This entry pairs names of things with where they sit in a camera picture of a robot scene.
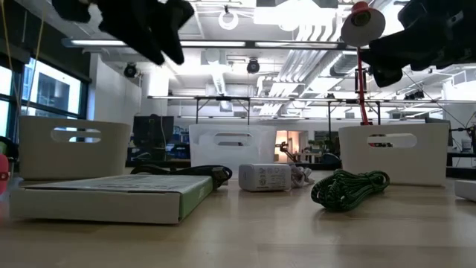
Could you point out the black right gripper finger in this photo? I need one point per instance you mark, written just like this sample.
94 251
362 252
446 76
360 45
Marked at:
409 50
388 74

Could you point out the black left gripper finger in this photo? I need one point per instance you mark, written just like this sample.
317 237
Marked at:
175 22
137 26

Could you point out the white power adapter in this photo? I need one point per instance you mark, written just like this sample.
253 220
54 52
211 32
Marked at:
264 178

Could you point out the pink round toy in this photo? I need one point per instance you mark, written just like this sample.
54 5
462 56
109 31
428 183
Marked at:
3 171

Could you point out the white plastic bin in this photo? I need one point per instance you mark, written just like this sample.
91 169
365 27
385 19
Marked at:
390 164

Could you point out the clear plastic bin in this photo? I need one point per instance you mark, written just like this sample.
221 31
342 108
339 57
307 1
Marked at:
230 156

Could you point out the grey plastic bin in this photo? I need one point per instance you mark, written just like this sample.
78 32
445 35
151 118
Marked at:
74 160

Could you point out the black ceiling spotlight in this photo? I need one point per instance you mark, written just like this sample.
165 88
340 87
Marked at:
130 70
253 66

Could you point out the red desk lamp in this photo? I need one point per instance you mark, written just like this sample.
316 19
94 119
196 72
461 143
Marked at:
364 31

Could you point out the black computer monitor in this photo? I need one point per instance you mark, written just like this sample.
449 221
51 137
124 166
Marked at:
152 130

